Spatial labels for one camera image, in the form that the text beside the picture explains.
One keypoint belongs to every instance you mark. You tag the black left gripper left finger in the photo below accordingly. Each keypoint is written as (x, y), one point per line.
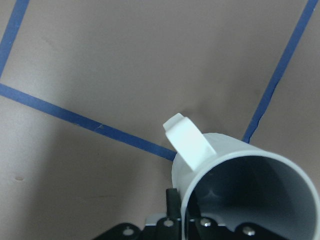
(165, 226)

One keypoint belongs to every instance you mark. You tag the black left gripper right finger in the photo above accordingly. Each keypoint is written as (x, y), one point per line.
(206, 226)

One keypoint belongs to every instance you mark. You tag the white mug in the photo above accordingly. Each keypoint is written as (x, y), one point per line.
(235, 182)

